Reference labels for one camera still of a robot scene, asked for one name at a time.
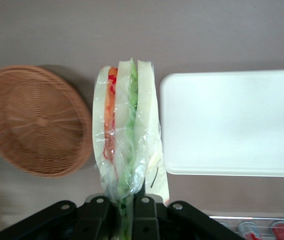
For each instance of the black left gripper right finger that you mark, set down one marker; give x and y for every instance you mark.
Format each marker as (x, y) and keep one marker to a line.
(171, 222)

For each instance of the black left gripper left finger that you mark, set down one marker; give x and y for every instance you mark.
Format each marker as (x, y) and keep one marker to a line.
(64, 222)

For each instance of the plastic-wrapped triangle sandwich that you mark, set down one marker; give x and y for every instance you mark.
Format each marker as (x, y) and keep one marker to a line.
(124, 112)

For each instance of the round brown wicker basket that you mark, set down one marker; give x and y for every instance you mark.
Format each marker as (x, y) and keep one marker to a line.
(34, 122)

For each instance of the white rectangular plastic tray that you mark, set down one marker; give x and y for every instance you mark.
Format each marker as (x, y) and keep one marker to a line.
(232, 120)

